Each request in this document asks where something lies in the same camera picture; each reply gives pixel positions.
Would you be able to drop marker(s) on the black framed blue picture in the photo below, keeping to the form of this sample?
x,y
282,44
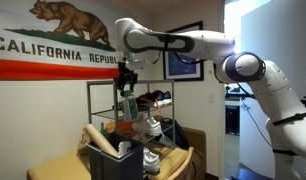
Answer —
x,y
184,53

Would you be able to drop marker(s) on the brown cardboard tube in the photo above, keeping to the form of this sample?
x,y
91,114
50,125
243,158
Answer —
x,y
101,140

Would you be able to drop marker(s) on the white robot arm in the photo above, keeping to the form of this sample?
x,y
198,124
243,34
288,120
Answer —
x,y
206,43

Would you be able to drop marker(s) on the grey metal shoe rack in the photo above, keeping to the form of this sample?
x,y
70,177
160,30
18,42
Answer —
x,y
88,100

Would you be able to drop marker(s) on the black backpack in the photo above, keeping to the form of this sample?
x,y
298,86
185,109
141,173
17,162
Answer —
x,y
176,133

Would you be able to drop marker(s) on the black plastic bucket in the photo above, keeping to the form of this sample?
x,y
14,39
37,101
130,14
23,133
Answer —
x,y
116,166

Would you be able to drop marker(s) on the white crumpled object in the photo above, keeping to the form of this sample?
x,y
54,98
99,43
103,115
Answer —
x,y
124,148

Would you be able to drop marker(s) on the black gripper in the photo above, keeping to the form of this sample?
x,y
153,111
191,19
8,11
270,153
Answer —
x,y
126,78

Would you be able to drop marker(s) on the beige table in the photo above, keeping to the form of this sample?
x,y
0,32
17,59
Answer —
x,y
59,166

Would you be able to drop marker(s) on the orange and white package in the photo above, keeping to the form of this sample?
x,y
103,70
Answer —
x,y
121,126

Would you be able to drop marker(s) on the green capped clear bottle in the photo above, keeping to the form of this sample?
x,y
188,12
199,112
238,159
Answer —
x,y
129,106

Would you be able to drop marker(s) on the California Republic flag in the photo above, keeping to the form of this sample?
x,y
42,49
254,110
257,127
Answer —
x,y
43,50

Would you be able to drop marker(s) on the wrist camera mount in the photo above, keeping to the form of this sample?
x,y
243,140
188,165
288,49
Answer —
x,y
134,58

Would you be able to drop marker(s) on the white sneaker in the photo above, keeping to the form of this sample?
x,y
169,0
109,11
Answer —
x,y
151,161
149,126

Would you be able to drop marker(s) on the white light switch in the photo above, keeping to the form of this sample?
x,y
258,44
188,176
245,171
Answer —
x,y
211,98

